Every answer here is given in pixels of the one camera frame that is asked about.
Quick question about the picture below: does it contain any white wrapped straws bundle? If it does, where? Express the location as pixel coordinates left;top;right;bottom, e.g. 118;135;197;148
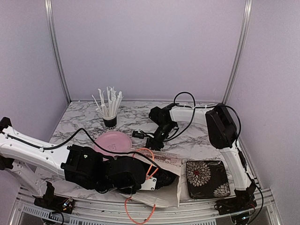
91;86;123;119

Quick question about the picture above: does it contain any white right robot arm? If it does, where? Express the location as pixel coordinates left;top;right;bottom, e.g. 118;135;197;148
147;91;257;210

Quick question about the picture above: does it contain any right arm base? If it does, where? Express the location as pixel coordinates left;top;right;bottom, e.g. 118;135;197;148
214;182;257;215

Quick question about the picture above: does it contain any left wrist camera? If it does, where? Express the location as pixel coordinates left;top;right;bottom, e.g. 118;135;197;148
141;177;157;191

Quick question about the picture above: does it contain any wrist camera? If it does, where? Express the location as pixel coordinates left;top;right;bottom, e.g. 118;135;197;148
141;177;157;191
132;131;154;139

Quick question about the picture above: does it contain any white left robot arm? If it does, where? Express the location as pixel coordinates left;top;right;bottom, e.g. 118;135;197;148
0;117;176;194

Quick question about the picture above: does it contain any pink round plate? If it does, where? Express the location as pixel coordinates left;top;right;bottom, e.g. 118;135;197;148
92;131;132;157

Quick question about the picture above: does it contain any cream bear paper bag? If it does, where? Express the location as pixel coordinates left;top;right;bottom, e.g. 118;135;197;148
113;147;182;224

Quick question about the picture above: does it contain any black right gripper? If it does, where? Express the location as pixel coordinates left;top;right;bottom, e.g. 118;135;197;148
144;122;175;159

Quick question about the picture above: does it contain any black cup holding straws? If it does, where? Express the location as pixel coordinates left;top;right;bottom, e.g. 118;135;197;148
102;114;117;131

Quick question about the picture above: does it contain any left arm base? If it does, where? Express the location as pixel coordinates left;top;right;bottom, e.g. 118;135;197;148
34;181;75;214

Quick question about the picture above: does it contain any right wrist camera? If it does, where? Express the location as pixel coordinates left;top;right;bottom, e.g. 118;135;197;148
132;131;154;139

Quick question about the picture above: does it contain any black floral square plate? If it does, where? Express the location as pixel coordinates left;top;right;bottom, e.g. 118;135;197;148
186;160;231;199

